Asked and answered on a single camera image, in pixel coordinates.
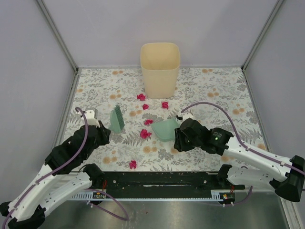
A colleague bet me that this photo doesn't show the green hand brush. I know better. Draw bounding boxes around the green hand brush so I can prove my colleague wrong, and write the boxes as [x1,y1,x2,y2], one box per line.
[109,105,125,133]

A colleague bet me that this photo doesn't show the green dustpan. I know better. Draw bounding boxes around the green dustpan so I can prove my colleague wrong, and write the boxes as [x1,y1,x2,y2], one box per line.
[151,118,179,142]

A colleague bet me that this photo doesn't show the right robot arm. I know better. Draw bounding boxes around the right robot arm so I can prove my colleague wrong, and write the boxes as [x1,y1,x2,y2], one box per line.
[174,117,305,202]

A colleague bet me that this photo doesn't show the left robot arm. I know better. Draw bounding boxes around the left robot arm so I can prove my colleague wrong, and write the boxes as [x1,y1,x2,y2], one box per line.
[0,123,111,229]

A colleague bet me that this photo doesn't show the pink paper scrap right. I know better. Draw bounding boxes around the pink paper scrap right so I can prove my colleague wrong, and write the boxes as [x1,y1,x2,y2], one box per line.
[162,102,169,109]

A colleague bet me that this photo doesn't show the floral table cloth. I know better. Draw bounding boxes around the floral table cloth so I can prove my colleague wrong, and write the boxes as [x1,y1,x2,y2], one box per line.
[72,67,266,171]

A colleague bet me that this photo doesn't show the pink paper scrap near edge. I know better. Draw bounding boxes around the pink paper scrap near edge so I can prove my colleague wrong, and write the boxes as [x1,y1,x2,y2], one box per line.
[129,160,137,169]

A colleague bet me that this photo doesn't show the pink paper scrap large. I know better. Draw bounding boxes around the pink paper scrap large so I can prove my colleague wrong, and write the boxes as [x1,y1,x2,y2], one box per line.
[140,129,152,139]

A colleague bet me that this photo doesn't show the pink paper scrap upper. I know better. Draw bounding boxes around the pink paper scrap upper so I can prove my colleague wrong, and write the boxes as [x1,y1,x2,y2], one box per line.
[144,119,153,126]

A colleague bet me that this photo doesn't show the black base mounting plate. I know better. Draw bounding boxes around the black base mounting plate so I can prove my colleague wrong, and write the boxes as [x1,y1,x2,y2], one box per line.
[95,171,234,190]

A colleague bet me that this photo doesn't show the pink paper scrap middle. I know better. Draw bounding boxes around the pink paper scrap middle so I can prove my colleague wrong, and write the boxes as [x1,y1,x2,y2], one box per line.
[142,104,149,110]

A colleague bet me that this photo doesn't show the pink paper scrap by bin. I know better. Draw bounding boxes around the pink paper scrap by bin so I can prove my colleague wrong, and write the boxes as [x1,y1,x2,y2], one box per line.
[137,94,146,101]

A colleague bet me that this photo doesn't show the beige waste bin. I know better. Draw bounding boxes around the beige waste bin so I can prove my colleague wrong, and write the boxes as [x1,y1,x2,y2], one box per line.
[140,42,180,99]

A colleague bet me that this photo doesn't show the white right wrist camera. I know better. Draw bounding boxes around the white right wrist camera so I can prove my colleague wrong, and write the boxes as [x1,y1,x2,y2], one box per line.
[176,113,193,122]

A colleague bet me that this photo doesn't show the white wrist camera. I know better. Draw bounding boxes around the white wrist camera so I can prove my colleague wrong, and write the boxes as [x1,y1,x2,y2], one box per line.
[176,113,193,122]
[81,108,100,127]

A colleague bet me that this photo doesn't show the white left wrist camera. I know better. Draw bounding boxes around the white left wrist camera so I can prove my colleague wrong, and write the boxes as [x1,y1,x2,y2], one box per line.
[81,108,100,127]

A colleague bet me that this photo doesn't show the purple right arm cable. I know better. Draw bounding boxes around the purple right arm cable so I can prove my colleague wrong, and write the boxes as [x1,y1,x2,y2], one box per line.
[180,102,305,208]

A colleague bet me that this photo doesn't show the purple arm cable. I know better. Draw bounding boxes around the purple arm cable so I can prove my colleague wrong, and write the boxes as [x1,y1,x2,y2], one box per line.
[180,102,305,208]
[3,106,131,229]

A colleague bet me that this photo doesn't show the slotted cable duct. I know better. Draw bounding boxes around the slotted cable duct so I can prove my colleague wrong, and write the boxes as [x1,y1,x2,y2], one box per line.
[71,189,236,201]

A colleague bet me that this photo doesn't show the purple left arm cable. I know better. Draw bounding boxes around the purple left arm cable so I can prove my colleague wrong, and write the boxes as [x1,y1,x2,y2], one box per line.
[3,106,131,229]

